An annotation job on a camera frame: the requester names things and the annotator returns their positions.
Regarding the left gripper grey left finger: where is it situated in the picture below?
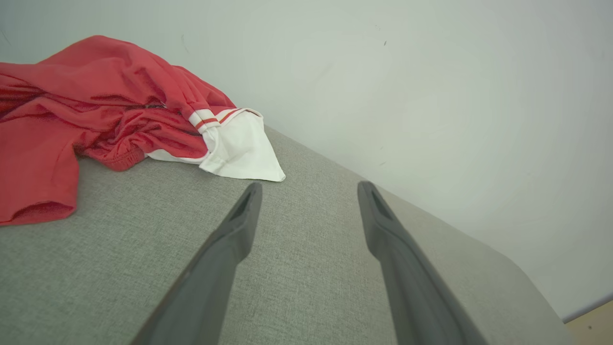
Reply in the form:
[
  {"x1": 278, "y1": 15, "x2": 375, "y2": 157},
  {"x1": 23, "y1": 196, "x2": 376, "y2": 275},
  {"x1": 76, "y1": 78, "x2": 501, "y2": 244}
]
[{"x1": 130, "y1": 182, "x2": 263, "y2": 345}]

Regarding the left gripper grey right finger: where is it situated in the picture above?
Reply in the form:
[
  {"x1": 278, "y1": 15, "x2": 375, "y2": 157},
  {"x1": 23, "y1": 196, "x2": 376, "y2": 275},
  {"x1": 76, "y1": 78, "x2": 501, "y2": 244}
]
[{"x1": 357, "y1": 181, "x2": 487, "y2": 345}]

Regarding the red white Bulls jersey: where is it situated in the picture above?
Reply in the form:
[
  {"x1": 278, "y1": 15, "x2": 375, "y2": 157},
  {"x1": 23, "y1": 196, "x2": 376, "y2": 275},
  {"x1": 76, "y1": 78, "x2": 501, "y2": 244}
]
[{"x1": 0, "y1": 35, "x2": 286, "y2": 183}]

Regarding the white wall baseboard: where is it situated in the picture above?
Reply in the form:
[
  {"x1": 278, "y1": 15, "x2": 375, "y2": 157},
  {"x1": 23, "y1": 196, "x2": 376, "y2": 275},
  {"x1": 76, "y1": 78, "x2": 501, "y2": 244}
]
[{"x1": 561, "y1": 293, "x2": 613, "y2": 324}]

